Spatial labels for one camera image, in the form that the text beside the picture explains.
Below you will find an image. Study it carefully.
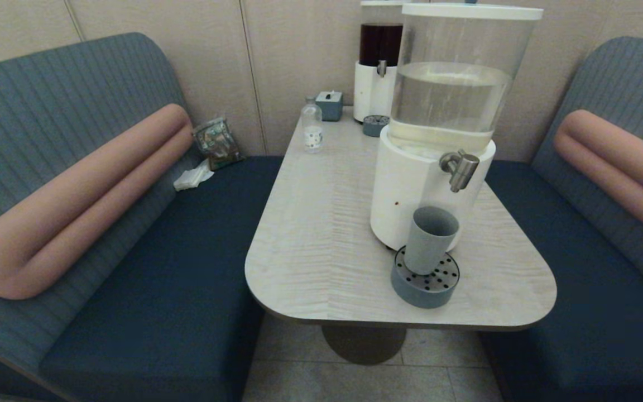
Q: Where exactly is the white clear water dispenser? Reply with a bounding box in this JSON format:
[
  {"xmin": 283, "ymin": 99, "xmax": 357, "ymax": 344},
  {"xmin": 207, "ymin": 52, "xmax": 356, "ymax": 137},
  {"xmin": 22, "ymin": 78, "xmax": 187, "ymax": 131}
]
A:
[{"xmin": 370, "ymin": 2, "xmax": 544, "ymax": 252}]

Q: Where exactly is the grey plastic cup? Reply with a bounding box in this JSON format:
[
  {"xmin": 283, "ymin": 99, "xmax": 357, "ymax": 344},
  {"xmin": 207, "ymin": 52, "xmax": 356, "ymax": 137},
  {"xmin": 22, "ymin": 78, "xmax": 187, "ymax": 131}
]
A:
[{"xmin": 404, "ymin": 206, "xmax": 460, "ymax": 276}]

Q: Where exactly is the clear plastic bottle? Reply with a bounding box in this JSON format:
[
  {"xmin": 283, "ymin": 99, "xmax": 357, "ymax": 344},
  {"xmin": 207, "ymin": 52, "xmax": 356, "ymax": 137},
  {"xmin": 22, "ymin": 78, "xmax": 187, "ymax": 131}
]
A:
[{"xmin": 301, "ymin": 97, "xmax": 323, "ymax": 154}]

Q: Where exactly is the small blue drip tray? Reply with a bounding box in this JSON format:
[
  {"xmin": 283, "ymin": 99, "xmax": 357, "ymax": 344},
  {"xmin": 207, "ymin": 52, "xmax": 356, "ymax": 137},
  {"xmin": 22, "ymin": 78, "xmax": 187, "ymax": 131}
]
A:
[{"xmin": 362, "ymin": 114, "xmax": 391, "ymax": 138}]

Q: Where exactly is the grey-blue tissue box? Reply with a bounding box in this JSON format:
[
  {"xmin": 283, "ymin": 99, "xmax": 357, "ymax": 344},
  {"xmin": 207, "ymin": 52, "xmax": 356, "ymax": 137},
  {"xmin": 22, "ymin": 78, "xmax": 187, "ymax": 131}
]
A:
[{"xmin": 315, "ymin": 90, "xmax": 344, "ymax": 122}]

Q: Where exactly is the green snack bag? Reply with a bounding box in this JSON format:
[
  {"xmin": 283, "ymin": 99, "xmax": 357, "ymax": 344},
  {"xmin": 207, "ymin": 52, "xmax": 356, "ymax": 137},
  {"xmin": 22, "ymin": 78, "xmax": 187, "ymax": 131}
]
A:
[{"xmin": 192, "ymin": 116, "xmax": 244, "ymax": 171}]

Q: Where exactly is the white dark drink dispenser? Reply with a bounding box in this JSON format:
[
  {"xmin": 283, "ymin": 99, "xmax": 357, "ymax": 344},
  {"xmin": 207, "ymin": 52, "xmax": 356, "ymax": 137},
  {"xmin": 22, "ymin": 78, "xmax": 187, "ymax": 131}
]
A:
[{"xmin": 353, "ymin": 0, "xmax": 406, "ymax": 123}]

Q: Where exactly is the white folded napkin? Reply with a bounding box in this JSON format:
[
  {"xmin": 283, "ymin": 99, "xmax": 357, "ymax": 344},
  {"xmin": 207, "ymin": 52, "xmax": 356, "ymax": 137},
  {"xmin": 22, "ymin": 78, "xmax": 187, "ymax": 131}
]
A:
[{"xmin": 173, "ymin": 159, "xmax": 215, "ymax": 192}]

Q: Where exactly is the large blue perforated drip tray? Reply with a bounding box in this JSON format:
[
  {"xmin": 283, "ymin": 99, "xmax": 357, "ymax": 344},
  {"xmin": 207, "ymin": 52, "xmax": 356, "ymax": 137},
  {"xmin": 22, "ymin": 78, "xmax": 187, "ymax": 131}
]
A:
[{"xmin": 391, "ymin": 246, "xmax": 461, "ymax": 309}]

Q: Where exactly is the blue upholstered bench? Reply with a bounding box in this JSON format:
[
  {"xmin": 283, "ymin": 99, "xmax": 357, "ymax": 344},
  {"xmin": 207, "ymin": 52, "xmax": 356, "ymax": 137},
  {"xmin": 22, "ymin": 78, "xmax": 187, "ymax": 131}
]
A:
[
  {"xmin": 481, "ymin": 36, "xmax": 643, "ymax": 402},
  {"xmin": 0, "ymin": 32, "xmax": 284, "ymax": 402}
]

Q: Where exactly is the pink bolster cushion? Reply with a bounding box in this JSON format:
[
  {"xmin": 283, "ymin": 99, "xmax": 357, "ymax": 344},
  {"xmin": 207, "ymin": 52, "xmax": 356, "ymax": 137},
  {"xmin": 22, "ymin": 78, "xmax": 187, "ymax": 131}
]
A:
[
  {"xmin": 0, "ymin": 103, "xmax": 194, "ymax": 301},
  {"xmin": 554, "ymin": 109, "xmax": 643, "ymax": 253}
]

